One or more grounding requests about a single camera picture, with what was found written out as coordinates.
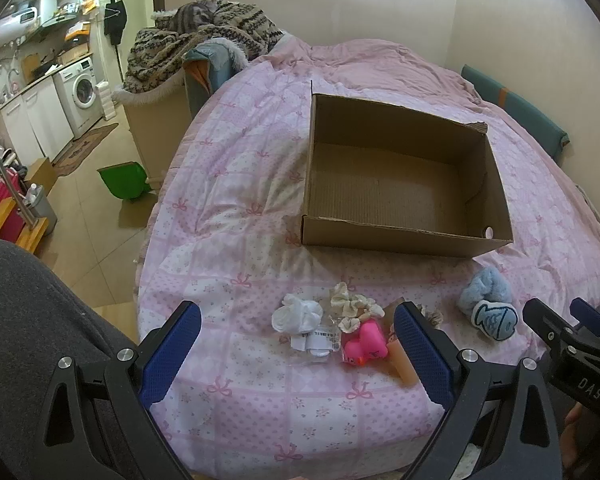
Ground person's right hand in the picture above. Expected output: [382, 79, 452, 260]
[561, 402, 589, 467]

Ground white paper roll pack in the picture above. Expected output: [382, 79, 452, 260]
[97, 80, 119, 122]

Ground blue fur-trimmed cushion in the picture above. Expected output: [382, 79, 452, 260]
[182, 39, 249, 107]

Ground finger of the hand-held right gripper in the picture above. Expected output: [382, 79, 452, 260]
[522, 298, 581, 361]
[569, 297, 600, 353]

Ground brown patterned knit blanket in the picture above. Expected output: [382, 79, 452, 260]
[124, 0, 287, 95]

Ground beige wooden cabinet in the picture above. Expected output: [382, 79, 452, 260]
[112, 80, 192, 192]

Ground brown doormat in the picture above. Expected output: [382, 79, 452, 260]
[52, 122, 120, 177]

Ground black hanging garment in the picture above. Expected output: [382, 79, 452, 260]
[104, 0, 129, 44]

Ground white washing machine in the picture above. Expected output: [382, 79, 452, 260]
[54, 57, 106, 139]

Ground brown fuzzy scrunchie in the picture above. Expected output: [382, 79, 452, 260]
[420, 305, 444, 331]

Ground white water heater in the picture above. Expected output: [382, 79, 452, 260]
[0, 0, 59, 41]

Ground grey tabby cat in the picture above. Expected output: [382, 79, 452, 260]
[167, 0, 222, 32]

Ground white fish plush toy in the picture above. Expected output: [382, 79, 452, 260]
[471, 300, 519, 344]

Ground small cardboard floor box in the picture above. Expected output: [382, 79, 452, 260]
[24, 157, 59, 196]

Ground pink heart plush toy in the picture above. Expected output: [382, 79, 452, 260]
[341, 321, 388, 367]

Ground pink patterned bed quilt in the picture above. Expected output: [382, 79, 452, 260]
[135, 35, 600, 480]

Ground white kitchen cabinets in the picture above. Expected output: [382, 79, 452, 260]
[0, 77, 76, 162]

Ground grey bin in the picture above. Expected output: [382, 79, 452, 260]
[22, 186, 59, 236]

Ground cream ruffled scrunchie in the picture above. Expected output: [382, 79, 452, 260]
[330, 282, 384, 334]

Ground white socks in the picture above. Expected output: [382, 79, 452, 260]
[271, 294, 342, 359]

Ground brown cardboard box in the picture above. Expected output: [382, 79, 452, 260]
[300, 80, 515, 259]

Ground person's grey trouser leg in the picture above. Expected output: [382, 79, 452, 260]
[0, 239, 193, 480]

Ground teal padded headboard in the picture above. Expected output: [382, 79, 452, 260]
[460, 65, 569, 162]

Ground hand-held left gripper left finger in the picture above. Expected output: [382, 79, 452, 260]
[30, 300, 203, 480]

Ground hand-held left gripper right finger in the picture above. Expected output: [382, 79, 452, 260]
[392, 300, 563, 480]

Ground wooden chair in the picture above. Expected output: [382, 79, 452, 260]
[0, 180, 49, 257]

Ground blue fluffy plush toy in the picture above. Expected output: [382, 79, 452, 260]
[457, 266, 514, 318]

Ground green dustpan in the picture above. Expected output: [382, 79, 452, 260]
[97, 161, 154, 204]

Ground peach plush toy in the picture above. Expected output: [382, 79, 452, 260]
[387, 337, 421, 387]

